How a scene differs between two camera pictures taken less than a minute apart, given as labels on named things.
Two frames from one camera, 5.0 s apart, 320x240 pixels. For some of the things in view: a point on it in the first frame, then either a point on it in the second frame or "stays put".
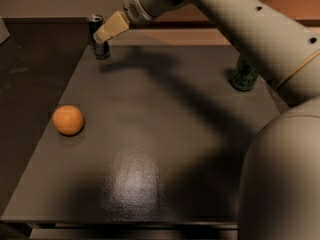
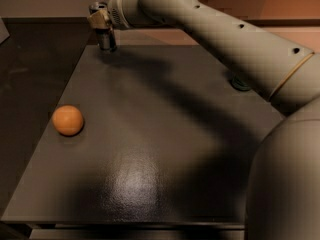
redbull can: [102, 49] -> [106, 36]
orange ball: [68, 120] stays put
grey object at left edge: [4, 33] stays put
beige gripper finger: [116, 24] -> [99, 19]
